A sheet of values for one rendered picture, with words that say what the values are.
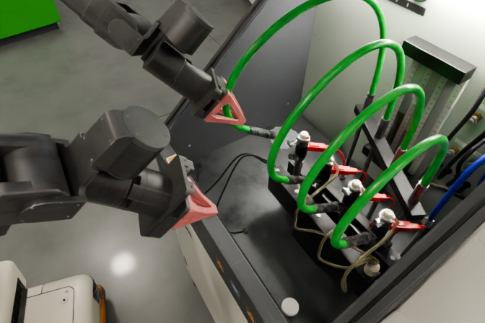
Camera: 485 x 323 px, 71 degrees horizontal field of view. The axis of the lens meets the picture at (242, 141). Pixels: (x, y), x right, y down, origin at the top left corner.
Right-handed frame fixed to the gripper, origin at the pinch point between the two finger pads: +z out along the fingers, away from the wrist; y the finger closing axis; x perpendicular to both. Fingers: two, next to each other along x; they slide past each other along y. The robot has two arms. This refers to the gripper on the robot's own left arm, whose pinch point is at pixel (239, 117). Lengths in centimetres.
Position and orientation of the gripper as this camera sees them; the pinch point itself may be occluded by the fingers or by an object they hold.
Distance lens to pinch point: 64.9
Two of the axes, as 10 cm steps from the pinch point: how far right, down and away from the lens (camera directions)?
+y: -1.7, -5.3, 8.3
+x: -6.6, 6.8, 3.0
